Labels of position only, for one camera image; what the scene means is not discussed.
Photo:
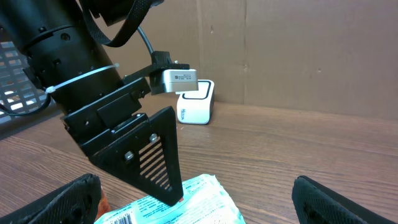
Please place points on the orange tissue pack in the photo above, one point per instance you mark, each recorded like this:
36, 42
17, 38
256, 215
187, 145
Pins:
103, 206

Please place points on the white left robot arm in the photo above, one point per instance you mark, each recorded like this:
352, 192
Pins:
64, 44

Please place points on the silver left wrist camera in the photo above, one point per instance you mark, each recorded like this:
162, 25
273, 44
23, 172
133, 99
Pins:
174, 80

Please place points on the grey plastic mesh basket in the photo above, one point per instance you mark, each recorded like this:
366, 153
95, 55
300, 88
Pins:
19, 94

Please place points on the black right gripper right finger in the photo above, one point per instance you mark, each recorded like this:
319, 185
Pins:
316, 204

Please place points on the white barcode scanner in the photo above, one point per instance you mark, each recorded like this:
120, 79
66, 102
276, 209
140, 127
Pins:
195, 107

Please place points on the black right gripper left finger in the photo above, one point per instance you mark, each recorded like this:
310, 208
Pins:
76, 202

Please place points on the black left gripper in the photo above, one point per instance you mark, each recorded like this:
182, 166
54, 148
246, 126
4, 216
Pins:
144, 153

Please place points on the teal tissue pack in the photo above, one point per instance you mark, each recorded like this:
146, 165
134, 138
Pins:
204, 201

